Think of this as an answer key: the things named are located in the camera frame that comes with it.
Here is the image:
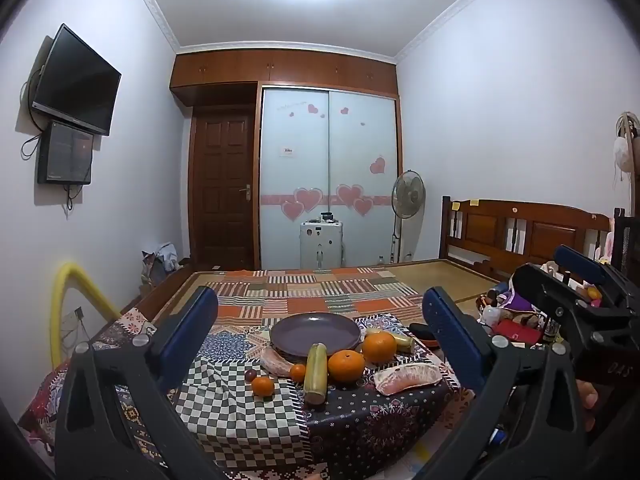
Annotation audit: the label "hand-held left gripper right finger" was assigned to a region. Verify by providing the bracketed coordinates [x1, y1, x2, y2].
[421, 286, 588, 480]

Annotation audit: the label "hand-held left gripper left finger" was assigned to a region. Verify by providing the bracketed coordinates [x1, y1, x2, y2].
[55, 285, 221, 480]

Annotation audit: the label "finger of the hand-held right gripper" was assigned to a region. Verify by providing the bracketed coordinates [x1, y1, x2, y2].
[554, 244, 612, 288]
[512, 261, 596, 322]

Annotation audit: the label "large orange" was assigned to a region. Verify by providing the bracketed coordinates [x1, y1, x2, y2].
[327, 349, 366, 385]
[361, 331, 398, 365]

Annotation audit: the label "dark purple plate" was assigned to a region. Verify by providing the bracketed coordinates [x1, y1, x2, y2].
[270, 312, 362, 359]

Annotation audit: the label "long sugarcane piece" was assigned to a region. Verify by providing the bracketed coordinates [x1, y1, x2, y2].
[303, 343, 328, 406]

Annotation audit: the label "person's right hand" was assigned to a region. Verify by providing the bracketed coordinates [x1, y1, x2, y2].
[575, 379, 599, 433]

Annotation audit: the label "black hat with orange band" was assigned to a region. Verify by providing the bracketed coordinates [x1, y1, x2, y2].
[409, 322, 443, 348]

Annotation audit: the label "purple plush toy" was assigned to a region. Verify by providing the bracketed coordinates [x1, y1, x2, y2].
[500, 287, 537, 317]

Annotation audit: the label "tan bamboo bed mat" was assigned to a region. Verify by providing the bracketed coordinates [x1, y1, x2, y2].
[387, 259, 501, 307]

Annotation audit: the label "pile of clothes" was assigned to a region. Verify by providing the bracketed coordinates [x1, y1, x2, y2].
[140, 242, 181, 286]

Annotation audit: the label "wooden bed headboard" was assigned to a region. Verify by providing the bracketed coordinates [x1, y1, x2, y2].
[439, 196, 613, 281]

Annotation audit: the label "printed patterned tablecloth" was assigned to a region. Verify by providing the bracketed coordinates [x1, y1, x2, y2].
[20, 305, 473, 480]

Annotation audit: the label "yellow foam tube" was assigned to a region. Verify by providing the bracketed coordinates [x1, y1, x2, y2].
[51, 261, 122, 366]

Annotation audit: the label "orange patchwork bedspread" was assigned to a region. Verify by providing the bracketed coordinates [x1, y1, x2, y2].
[150, 269, 426, 322]

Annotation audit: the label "white hanging cap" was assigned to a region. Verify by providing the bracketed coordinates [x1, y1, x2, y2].
[614, 135, 637, 172]

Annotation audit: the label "brown wooden door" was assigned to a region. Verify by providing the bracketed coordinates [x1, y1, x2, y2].
[190, 107, 258, 268]

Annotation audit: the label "white box appliance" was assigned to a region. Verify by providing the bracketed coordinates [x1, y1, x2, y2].
[300, 220, 346, 270]

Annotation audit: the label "standing electric fan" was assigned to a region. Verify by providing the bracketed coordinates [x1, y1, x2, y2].
[391, 170, 427, 263]

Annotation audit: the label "frosted sliding wardrobe doors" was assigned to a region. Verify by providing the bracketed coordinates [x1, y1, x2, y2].
[259, 85, 401, 271]

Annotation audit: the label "wooden overhead cabinet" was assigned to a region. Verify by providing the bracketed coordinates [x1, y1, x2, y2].
[170, 50, 400, 107]

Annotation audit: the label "small black wall monitor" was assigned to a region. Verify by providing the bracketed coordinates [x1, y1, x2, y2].
[37, 120, 94, 186]

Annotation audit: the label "black television cable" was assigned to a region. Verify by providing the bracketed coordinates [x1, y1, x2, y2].
[20, 67, 51, 159]

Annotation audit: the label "black wall television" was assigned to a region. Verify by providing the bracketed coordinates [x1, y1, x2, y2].
[31, 23, 122, 137]

